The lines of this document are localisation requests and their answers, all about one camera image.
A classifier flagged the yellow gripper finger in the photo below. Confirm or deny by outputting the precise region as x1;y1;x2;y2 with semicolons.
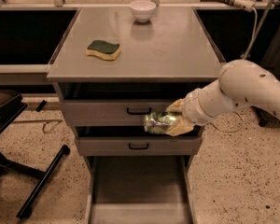
166;99;184;113
165;116;194;136

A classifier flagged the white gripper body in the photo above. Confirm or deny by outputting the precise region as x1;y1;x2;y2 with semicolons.
182;89;215;126

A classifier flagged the crushed green soda can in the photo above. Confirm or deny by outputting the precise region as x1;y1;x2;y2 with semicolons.
144;112;178;134

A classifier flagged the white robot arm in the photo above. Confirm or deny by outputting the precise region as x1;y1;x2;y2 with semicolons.
166;60;280;136

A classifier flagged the top grey drawer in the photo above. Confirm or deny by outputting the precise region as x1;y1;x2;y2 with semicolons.
60;99;173;127

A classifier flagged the grey drawer cabinet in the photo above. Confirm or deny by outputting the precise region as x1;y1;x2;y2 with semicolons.
46;6;229;224

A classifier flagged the bottom grey open drawer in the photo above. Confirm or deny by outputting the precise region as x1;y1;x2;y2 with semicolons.
85;156;197;224

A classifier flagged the middle grey drawer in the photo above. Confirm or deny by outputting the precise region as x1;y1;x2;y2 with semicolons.
75;136;202;156

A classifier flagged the green and yellow sponge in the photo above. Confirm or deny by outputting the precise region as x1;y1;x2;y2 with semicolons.
86;40;121;61

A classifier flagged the dark grey cabinet right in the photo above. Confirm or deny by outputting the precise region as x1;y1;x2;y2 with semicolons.
259;0;280;128

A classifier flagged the white ceramic bowl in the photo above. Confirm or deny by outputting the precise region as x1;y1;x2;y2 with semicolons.
129;0;157;22

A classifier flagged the black office chair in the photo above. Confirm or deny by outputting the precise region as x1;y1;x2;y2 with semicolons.
0;81;71;220

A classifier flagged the grey side rail bench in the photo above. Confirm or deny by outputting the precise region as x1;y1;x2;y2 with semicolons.
0;64;51;85

